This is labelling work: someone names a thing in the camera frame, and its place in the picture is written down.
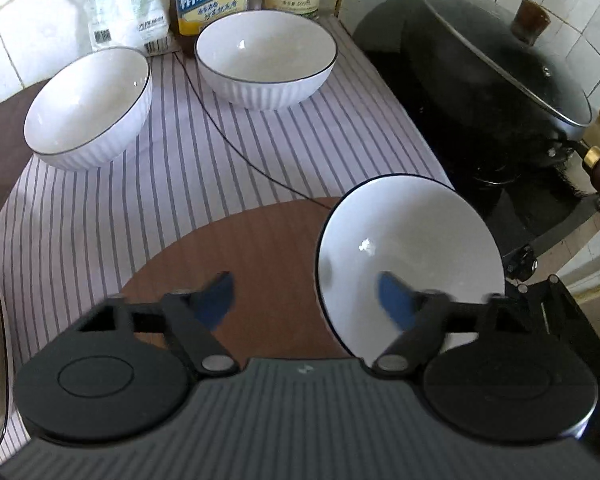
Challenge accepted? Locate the striped table mat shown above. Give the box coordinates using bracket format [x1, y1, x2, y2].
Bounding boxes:
[0, 15, 456, 466]

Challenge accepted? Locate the white ribbed bowl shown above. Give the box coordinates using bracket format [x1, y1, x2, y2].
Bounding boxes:
[314, 174, 507, 361]
[23, 46, 153, 172]
[195, 9, 339, 111]

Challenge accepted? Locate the black wok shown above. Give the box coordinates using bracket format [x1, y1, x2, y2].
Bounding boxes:
[352, 0, 600, 198]

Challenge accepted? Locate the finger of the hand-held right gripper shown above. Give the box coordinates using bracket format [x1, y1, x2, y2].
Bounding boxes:
[516, 274, 600, 348]

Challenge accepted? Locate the yellow label cooking wine bottle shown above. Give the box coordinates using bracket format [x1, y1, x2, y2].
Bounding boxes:
[171, 0, 253, 53]

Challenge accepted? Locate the white salt bag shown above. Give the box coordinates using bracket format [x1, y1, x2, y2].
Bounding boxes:
[62, 0, 173, 56]

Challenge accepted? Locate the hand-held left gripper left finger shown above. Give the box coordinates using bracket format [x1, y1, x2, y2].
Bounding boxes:
[77, 271, 241, 376]

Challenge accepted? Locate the glass wok lid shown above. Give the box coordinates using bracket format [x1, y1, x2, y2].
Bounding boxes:
[421, 0, 595, 128]

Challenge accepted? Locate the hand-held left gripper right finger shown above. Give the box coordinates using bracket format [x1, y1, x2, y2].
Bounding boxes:
[370, 271, 523, 378]

